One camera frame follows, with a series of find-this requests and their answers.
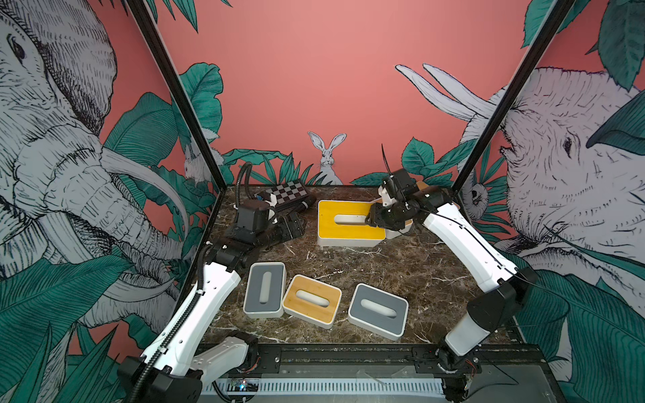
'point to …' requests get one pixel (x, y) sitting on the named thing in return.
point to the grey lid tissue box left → (265, 290)
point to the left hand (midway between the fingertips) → (298, 220)
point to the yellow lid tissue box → (342, 223)
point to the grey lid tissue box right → (379, 311)
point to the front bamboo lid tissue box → (312, 300)
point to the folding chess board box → (287, 194)
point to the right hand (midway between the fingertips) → (369, 217)
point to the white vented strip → (324, 386)
